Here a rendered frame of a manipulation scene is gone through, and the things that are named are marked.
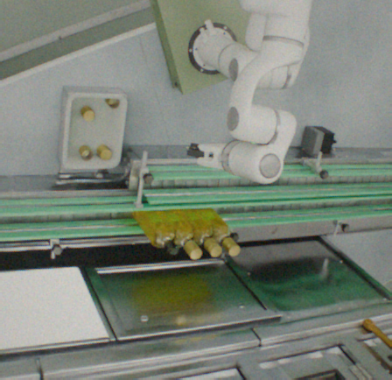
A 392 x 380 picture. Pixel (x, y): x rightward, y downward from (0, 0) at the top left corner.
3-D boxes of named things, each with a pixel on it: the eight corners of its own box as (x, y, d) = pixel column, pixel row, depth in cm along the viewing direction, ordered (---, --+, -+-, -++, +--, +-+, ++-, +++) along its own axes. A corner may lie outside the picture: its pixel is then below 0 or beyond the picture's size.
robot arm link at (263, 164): (266, 104, 105) (305, 114, 109) (238, 102, 114) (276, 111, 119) (251, 183, 106) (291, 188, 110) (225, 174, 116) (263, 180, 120)
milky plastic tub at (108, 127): (56, 158, 164) (62, 169, 157) (62, 85, 156) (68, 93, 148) (111, 158, 171) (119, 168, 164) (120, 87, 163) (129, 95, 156)
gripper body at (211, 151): (217, 176, 117) (193, 169, 127) (258, 175, 121) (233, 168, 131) (219, 140, 116) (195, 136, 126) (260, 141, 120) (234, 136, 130)
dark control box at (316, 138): (299, 145, 200) (312, 154, 193) (304, 124, 197) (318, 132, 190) (317, 145, 204) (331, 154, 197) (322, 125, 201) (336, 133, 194)
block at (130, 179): (119, 180, 169) (126, 190, 163) (122, 151, 165) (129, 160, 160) (130, 180, 170) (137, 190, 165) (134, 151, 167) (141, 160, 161)
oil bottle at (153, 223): (131, 215, 168) (156, 251, 150) (134, 199, 166) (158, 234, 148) (149, 215, 170) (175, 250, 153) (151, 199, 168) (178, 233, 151)
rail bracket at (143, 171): (125, 196, 164) (139, 215, 154) (132, 142, 158) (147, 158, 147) (135, 195, 165) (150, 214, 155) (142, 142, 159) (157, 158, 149)
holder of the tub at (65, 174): (56, 173, 166) (60, 184, 160) (63, 85, 156) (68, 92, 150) (109, 172, 174) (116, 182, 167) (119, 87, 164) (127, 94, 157)
